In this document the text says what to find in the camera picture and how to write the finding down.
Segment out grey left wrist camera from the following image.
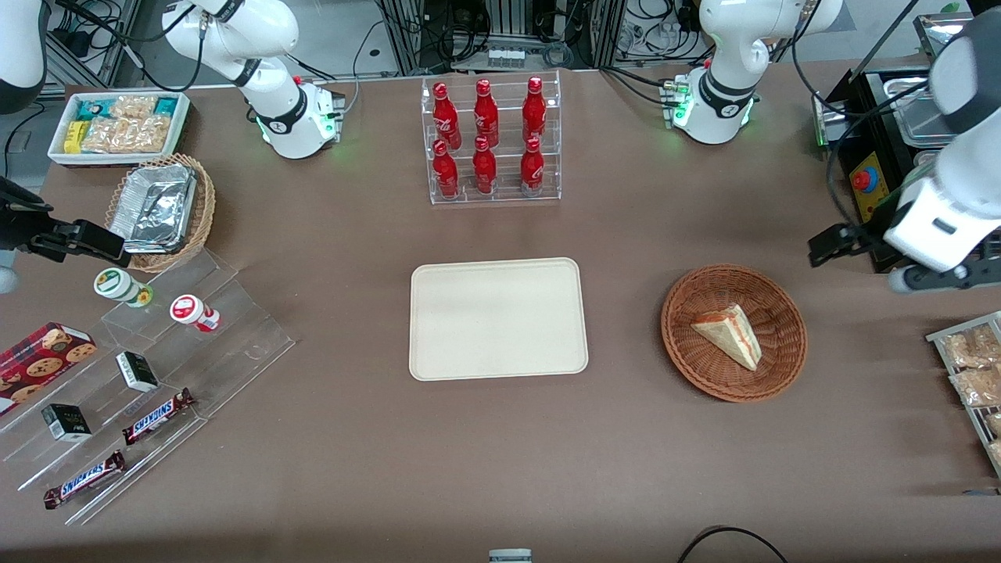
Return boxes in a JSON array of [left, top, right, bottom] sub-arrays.
[[888, 262, 1001, 296]]

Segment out clear acrylic step display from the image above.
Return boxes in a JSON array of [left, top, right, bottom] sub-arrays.
[[0, 248, 297, 527]]

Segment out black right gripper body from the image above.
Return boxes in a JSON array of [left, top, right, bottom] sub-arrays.
[[0, 177, 54, 252]]

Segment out brown wicker basket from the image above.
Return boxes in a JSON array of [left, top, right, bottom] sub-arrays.
[[660, 264, 809, 404]]

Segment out stacked aluminium foil containers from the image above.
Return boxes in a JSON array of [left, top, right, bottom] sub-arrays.
[[109, 163, 197, 254]]

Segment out clear acrylic bottle rack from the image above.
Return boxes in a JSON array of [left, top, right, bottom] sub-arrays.
[[421, 70, 563, 206]]

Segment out red tartan cookie box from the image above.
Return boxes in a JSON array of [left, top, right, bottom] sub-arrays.
[[0, 321, 98, 416]]

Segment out black control box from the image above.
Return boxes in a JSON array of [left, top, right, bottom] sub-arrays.
[[848, 67, 943, 274]]

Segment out triangular sandwich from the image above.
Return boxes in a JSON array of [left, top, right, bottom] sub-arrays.
[[690, 304, 763, 372]]

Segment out small clear peanut bag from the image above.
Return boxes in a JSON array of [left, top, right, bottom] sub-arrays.
[[109, 95, 158, 120]]

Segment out green lid yoghurt cup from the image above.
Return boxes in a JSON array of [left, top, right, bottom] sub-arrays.
[[93, 267, 154, 309]]

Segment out light wicker basket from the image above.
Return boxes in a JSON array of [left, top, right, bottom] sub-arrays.
[[105, 153, 217, 274]]

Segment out white snack bin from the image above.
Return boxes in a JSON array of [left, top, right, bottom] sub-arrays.
[[48, 91, 192, 168]]

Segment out red cola bottle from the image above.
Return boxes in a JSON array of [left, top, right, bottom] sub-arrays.
[[472, 79, 501, 149], [472, 137, 498, 195], [522, 76, 547, 145], [432, 140, 461, 199], [432, 82, 463, 150], [519, 138, 546, 197]]

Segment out large clear peanut bag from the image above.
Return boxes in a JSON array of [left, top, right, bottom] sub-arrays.
[[81, 115, 172, 155]]

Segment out small black box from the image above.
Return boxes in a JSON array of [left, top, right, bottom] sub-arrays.
[[41, 403, 93, 443], [115, 351, 160, 393]]

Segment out black cable loop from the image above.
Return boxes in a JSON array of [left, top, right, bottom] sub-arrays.
[[676, 525, 791, 563]]

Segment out snickers chocolate bar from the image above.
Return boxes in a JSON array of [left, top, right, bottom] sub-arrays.
[[42, 450, 127, 511], [121, 387, 196, 446]]

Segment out metal wire tray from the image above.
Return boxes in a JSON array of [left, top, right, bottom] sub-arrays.
[[926, 310, 1001, 479]]

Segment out beige plastic tray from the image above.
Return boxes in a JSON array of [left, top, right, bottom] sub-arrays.
[[409, 257, 590, 382]]

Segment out red lid yoghurt cup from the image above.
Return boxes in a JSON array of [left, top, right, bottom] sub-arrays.
[[170, 294, 222, 334]]

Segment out steel pan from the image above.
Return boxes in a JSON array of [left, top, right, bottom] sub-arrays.
[[913, 11, 976, 60], [882, 72, 961, 146]]

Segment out silver box with green light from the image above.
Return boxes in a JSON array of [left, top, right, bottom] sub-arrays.
[[811, 91, 855, 149]]

